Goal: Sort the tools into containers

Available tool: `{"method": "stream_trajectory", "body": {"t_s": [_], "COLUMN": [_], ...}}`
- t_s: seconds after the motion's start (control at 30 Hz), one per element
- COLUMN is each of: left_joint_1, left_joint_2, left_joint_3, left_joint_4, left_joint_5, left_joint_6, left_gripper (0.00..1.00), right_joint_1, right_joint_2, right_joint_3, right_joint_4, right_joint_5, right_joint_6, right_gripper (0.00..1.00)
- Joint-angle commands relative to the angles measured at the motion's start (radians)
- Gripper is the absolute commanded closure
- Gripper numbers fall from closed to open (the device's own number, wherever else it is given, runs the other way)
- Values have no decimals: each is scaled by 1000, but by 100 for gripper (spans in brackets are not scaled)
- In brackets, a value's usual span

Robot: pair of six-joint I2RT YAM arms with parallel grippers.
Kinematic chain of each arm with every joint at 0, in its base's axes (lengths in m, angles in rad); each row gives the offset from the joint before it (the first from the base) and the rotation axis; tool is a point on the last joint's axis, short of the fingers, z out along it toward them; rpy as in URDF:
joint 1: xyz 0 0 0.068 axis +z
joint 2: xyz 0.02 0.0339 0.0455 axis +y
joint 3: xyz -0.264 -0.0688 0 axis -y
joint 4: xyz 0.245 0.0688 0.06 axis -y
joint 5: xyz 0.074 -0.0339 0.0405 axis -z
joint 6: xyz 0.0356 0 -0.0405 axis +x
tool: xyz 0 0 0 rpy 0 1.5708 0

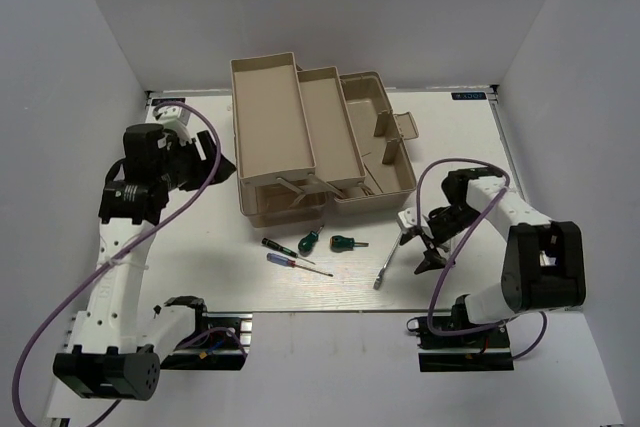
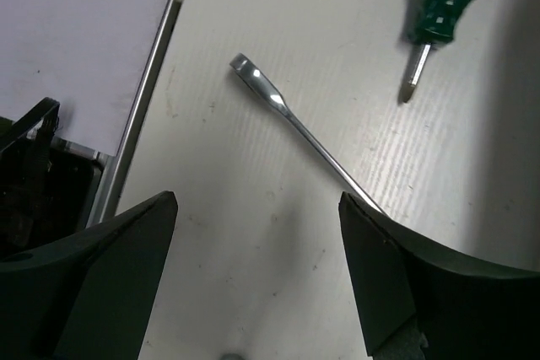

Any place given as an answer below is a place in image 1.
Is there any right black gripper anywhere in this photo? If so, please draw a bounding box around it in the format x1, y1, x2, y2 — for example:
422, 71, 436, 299
415, 204, 485, 275

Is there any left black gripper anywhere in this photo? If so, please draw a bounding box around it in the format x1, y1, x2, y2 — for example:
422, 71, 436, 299
156, 130, 237, 191

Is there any long silver wrench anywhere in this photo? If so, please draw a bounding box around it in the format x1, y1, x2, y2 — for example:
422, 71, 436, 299
373, 232, 403, 290

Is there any beige plastic toolbox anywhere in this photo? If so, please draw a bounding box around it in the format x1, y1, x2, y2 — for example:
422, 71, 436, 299
230, 52, 419, 228

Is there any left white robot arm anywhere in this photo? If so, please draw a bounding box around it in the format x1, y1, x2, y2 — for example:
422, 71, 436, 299
53, 123, 235, 401

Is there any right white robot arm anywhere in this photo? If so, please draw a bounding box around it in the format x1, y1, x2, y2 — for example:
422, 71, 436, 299
398, 165, 587, 346

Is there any black precision screwdriver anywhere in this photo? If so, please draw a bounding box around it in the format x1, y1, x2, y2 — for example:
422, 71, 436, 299
261, 238, 301, 265

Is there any green orange stubby screwdriver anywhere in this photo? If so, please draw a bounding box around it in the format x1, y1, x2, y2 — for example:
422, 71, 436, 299
330, 235, 369, 252

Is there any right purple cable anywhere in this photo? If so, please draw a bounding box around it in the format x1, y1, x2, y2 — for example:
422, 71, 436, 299
414, 158, 549, 361

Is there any purple cable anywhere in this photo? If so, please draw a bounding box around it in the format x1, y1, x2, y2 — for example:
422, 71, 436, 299
11, 101, 249, 427
414, 158, 549, 361

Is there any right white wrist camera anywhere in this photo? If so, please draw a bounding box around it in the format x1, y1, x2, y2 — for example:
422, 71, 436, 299
397, 207, 431, 245

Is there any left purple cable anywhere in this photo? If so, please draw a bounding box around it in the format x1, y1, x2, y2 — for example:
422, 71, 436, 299
11, 101, 249, 427

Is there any blue handled screwdriver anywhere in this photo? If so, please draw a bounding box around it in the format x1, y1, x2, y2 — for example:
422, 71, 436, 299
266, 253, 333, 277

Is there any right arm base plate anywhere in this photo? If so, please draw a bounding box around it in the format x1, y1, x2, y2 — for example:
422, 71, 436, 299
406, 316, 514, 373

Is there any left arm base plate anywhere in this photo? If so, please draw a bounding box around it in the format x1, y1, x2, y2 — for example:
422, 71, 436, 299
161, 312, 253, 372

